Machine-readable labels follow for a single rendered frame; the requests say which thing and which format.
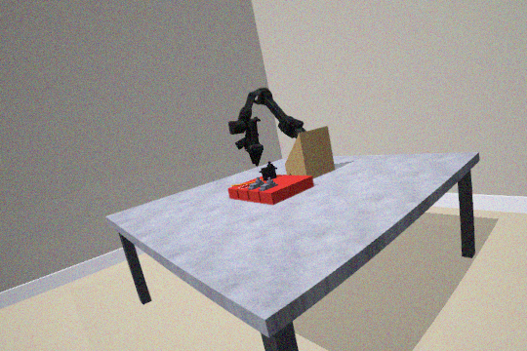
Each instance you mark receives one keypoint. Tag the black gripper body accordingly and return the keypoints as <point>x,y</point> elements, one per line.
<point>255,145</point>

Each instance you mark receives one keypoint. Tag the red flat deck plate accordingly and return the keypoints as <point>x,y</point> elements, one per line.
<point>272,191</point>

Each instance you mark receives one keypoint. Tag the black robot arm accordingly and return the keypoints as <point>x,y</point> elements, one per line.
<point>287,124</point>

